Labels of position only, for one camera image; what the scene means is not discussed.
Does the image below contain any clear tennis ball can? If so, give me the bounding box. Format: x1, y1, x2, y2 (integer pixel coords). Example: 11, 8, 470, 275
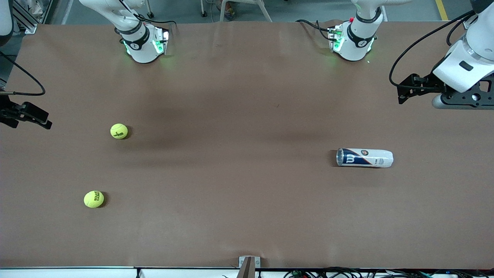
336, 148, 394, 168

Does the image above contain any yellow Wilson tennis ball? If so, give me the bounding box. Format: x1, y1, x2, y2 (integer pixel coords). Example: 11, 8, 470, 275
110, 123, 129, 140

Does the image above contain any yellow Roland Garros tennis ball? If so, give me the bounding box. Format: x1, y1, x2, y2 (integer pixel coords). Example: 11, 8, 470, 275
84, 190, 105, 209

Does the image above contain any paper table cover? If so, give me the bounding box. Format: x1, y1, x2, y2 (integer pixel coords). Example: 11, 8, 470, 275
0, 20, 494, 270

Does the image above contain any patterned shoe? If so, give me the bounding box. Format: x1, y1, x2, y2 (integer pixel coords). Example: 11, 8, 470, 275
222, 1, 237, 20

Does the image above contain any black left base cable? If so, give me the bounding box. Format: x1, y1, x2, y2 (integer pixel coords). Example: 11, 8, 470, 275
295, 19, 332, 41

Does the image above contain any black base cable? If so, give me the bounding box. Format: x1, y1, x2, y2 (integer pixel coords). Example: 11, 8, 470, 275
295, 19, 332, 41
145, 17, 178, 30

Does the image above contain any black right base cable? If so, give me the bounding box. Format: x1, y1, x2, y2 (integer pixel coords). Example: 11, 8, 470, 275
145, 17, 178, 30

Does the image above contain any white stool frame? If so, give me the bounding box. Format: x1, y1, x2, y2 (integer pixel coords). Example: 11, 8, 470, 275
200, 0, 272, 22

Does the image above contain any tangled cable bundle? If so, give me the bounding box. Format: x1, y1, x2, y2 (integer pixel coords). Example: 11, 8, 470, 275
284, 267, 494, 278

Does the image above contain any metal table edge bracket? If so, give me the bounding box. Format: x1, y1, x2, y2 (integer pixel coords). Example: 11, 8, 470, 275
239, 256, 261, 278

